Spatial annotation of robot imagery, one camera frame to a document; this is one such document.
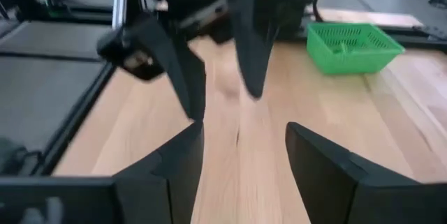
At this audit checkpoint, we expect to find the wooden background table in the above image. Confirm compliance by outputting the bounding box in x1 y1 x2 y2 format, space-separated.
307 6 425 30

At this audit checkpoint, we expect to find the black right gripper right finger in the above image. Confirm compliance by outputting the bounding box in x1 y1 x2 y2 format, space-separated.
285 121 447 224

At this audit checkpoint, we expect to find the green plastic basket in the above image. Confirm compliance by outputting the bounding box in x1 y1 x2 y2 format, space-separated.
306 21 406 76

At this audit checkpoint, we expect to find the aluminium frame post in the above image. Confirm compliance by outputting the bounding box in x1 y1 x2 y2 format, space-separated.
111 0 128 29

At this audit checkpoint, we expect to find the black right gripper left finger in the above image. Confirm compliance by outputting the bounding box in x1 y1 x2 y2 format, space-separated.
113 121 205 224

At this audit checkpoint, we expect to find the black table edge rail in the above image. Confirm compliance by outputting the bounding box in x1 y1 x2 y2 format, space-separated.
33 61 118 178

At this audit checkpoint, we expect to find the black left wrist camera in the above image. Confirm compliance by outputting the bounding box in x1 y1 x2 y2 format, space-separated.
96 13 172 82

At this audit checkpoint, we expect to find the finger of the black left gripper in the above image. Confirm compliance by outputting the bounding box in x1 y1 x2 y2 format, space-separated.
163 20 207 123
224 0 281 100

